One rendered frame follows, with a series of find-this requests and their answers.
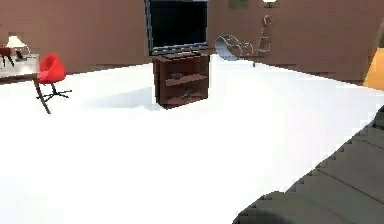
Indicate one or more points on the small dark bowl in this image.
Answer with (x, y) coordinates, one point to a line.
(176, 75)

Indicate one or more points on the pale desk with brown legs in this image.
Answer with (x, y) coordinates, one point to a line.
(20, 68)

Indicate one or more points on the grey sofa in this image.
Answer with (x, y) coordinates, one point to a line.
(333, 180)

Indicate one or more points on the black television set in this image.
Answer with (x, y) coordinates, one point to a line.
(178, 25)

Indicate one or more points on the grey curved lounge chair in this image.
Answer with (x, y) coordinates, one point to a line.
(226, 48)

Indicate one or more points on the dark red object on desk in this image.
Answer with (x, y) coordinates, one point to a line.
(5, 53)

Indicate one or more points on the floor lamp with white shade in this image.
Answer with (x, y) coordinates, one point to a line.
(266, 30)

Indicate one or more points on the white table lamp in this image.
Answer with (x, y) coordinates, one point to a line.
(16, 45)

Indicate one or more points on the orange door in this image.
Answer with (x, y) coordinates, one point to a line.
(375, 70)

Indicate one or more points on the brown wooden television stand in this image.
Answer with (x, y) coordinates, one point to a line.
(181, 81)

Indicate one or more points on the green framed wall picture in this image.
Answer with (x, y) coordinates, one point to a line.
(238, 3)

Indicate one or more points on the small grey object on shelf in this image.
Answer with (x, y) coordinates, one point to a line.
(186, 95)

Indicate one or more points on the red swivel chair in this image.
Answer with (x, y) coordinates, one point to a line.
(50, 70)

